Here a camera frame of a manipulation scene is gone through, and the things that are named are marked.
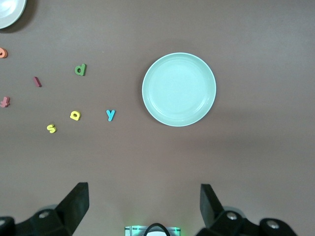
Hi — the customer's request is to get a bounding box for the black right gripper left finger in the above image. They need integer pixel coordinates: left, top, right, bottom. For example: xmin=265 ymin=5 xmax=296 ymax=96
xmin=0 ymin=182 xmax=90 ymax=236

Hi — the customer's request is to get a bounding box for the green letter d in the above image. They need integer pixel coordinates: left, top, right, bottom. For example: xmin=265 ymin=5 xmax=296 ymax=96
xmin=74 ymin=63 xmax=87 ymax=76

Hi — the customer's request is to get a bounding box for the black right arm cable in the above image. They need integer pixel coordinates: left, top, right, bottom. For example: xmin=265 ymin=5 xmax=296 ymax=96
xmin=145 ymin=223 xmax=169 ymax=236

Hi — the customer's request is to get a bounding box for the light green plate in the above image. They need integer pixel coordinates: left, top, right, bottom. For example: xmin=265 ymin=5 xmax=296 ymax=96
xmin=142 ymin=52 xmax=217 ymax=127

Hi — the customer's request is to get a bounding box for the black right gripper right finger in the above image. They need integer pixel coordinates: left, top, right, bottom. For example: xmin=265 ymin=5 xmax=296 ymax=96
xmin=196 ymin=183 xmax=300 ymax=236

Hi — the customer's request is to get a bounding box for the cream white plate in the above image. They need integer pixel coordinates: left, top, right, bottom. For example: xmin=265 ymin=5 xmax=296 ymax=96
xmin=0 ymin=0 xmax=27 ymax=30

